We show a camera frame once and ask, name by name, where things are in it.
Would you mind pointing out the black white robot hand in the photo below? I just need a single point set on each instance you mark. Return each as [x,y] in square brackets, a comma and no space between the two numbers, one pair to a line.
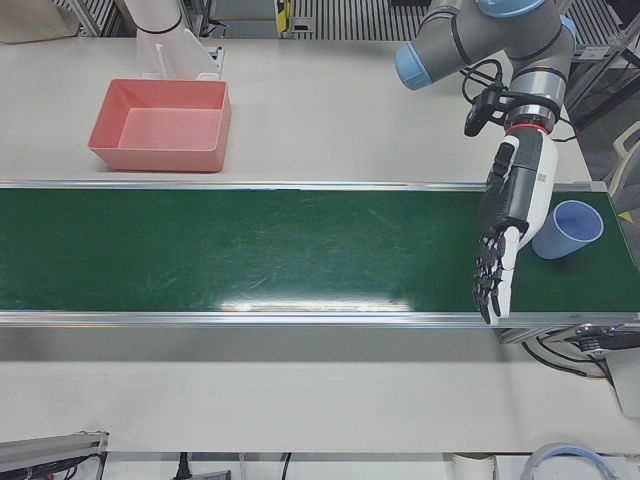
[530,175]

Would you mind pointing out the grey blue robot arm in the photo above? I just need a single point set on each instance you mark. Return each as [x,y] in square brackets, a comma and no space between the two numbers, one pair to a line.
[500,30]

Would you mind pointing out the light blue plastic cup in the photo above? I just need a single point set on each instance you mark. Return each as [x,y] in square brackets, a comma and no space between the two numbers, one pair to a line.
[577,222]

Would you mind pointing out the grey metal box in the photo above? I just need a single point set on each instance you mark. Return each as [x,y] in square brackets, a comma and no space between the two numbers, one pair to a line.
[627,385]

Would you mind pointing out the pink plastic box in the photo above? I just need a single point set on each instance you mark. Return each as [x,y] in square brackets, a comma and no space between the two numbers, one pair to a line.
[165,135]

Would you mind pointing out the white chair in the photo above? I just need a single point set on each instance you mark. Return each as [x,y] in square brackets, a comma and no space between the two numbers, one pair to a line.
[629,160]

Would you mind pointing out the green conveyor belt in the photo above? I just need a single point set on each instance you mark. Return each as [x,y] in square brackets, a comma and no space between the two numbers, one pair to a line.
[250,240]

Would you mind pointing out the white paper cups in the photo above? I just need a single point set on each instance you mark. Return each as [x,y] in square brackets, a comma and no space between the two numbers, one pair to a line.
[472,467]

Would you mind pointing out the white cylindrical column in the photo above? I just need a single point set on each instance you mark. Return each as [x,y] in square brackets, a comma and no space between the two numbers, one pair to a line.
[155,15]

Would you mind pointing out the beige cloth bag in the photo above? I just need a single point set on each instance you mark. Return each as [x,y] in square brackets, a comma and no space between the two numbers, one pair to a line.
[30,20]

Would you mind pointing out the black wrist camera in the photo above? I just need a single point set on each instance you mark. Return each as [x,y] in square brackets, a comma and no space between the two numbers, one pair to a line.
[479,112]

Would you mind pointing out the aluminium frame stand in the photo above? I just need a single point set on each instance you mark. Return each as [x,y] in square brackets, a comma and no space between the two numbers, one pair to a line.
[595,52]

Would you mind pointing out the yellow black post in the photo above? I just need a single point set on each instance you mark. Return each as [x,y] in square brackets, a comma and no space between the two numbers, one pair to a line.
[284,15]

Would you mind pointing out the white gusset bracket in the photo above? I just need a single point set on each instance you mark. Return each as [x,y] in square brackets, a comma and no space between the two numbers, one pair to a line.
[175,55]

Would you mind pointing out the aluminium profile post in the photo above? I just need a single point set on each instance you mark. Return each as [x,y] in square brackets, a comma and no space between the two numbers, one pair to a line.
[45,450]

